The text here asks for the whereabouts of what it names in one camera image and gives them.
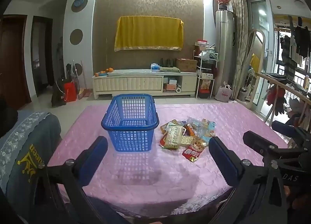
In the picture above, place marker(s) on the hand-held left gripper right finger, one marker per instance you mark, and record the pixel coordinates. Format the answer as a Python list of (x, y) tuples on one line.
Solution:
[(223, 163)]

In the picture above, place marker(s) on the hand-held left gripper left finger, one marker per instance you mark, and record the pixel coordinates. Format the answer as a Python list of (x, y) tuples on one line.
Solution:
[(93, 158)]

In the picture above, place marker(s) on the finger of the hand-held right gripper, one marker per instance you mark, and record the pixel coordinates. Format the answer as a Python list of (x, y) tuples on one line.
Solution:
[(284, 128), (257, 141)]

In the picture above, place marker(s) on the pile of snack packets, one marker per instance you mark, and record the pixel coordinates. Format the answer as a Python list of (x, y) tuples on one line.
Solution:
[(187, 137)]

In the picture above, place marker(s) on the blue plastic basket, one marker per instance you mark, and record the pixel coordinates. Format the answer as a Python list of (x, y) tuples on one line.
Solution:
[(131, 126)]

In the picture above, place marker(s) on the person's right hand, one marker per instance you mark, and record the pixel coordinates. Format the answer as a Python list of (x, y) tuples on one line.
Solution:
[(301, 204)]

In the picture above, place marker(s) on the dark gloves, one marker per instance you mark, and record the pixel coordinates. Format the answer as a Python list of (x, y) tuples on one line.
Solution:
[(277, 98)]

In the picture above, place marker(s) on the wooden drying rack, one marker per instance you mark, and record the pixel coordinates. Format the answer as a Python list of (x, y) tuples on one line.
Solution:
[(279, 80)]

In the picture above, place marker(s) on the white tote bag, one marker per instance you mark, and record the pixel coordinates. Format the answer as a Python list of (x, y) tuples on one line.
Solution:
[(224, 93)]

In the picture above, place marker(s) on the arched standing mirror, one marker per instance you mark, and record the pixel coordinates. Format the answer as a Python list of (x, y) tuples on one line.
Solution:
[(255, 73)]

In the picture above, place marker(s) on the pink tablecloth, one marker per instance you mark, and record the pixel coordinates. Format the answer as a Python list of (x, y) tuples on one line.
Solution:
[(155, 177)]

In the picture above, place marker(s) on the red bag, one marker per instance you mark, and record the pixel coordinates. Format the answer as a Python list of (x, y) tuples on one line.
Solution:
[(70, 92)]

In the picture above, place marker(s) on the black bag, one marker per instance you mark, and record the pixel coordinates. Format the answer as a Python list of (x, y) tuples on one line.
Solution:
[(58, 95)]

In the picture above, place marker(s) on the red and gold ornament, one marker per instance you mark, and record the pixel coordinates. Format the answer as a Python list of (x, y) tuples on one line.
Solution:
[(205, 87)]

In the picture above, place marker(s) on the blue fruit plate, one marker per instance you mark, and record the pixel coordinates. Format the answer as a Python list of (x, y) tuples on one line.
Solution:
[(103, 75)]

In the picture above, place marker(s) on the hanging laundry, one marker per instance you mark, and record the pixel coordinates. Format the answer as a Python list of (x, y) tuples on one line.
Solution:
[(295, 44)]

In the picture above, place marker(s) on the white paper roll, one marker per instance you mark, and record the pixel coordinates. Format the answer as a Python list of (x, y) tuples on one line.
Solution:
[(178, 90)]

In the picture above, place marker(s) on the cream television cabinet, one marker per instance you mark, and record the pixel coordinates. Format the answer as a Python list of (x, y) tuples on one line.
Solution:
[(136, 83)]

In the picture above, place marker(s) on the glass balcony door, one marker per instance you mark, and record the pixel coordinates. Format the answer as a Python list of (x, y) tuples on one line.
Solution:
[(261, 44)]

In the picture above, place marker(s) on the white metal shelf rack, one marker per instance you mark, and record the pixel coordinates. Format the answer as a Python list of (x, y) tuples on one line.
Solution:
[(198, 73)]

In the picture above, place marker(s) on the orange box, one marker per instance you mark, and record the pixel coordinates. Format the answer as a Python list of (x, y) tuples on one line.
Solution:
[(169, 87)]

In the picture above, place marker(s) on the silver tower air conditioner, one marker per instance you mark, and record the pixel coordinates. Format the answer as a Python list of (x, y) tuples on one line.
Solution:
[(224, 51)]

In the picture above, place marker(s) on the patterned beige curtain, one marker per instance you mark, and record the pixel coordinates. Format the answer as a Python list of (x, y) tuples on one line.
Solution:
[(239, 44)]

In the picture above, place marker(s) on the blue and white box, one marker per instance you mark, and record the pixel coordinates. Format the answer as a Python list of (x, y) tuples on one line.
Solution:
[(172, 81)]

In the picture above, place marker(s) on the brown cardboard box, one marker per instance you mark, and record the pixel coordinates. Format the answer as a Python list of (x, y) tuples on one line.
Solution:
[(186, 65)]

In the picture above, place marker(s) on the green folded cloth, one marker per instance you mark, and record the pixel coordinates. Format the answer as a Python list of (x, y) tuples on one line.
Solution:
[(169, 69)]

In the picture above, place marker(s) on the tissue box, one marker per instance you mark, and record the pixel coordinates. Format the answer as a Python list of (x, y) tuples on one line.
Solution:
[(154, 67)]

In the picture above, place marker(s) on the red and white box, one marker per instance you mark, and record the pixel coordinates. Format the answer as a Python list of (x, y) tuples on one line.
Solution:
[(202, 43)]

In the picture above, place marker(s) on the dark wooden door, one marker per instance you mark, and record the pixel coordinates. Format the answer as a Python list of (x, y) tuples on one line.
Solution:
[(41, 56), (12, 63)]

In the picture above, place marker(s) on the yellow cloth cover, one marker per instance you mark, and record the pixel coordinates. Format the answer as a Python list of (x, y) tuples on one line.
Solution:
[(148, 33)]

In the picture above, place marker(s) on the vase with red flowers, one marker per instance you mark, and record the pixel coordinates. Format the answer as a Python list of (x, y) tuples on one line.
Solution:
[(223, 1)]

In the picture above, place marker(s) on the small round brown wall ornament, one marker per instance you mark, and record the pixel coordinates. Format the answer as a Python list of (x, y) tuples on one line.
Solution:
[(79, 67)]

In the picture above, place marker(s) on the large round brown wall ornament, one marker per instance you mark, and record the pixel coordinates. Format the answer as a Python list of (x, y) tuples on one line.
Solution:
[(76, 36)]

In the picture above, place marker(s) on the round blue wall ornament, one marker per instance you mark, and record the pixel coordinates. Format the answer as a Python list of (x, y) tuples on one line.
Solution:
[(79, 3)]

